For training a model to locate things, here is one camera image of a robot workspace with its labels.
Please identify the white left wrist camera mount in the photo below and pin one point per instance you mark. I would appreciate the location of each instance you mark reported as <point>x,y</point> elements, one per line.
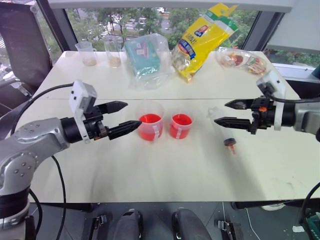
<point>81,98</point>

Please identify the white table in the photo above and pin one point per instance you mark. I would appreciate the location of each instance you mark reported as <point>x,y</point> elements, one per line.
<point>165,160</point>

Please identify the dark rounded foot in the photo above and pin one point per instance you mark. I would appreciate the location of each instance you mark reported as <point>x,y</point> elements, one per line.
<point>190,225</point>
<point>128,225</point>

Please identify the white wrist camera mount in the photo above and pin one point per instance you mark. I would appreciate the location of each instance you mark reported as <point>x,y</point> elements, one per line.
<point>273,87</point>
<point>81,98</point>

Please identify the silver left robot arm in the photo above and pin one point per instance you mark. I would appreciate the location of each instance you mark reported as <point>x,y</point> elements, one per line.
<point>30,142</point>

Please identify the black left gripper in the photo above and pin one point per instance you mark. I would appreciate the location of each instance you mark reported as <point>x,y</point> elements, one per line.
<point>94,120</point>

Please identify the dark rounded left foot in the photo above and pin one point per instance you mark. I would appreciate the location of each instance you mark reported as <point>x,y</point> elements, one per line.
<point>128,225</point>

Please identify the clear plastic syringe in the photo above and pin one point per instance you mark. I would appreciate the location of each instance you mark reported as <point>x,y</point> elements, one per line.
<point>226,132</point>

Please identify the tall clear plastic cup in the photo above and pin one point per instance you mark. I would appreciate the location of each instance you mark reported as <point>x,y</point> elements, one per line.
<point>114,52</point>

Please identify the clear bag with teal box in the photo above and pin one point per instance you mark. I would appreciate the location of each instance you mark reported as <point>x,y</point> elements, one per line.
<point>147,60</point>

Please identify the dark rounded right foot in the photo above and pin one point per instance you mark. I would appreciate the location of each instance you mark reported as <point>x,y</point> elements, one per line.
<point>190,225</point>

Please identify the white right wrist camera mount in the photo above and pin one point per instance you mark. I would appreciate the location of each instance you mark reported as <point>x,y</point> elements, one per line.
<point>273,87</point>

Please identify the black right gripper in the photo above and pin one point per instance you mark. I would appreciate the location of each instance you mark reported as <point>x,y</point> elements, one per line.
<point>262,113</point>

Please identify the larger cup of red liquid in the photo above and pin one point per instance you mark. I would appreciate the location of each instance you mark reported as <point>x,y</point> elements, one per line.
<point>150,123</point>

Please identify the yellow snack bag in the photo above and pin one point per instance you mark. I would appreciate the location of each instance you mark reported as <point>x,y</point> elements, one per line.
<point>200,41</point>

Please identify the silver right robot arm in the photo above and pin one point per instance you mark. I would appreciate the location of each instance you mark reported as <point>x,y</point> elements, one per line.
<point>303,116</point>

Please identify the clear bag of snacks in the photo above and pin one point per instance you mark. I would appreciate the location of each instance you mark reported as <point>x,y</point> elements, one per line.
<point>241,60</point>

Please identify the black office chair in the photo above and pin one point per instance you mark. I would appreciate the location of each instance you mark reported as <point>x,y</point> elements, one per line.
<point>22,50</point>

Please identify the smaller cup of red liquid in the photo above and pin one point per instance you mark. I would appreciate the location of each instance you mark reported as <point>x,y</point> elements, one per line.
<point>181,125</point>

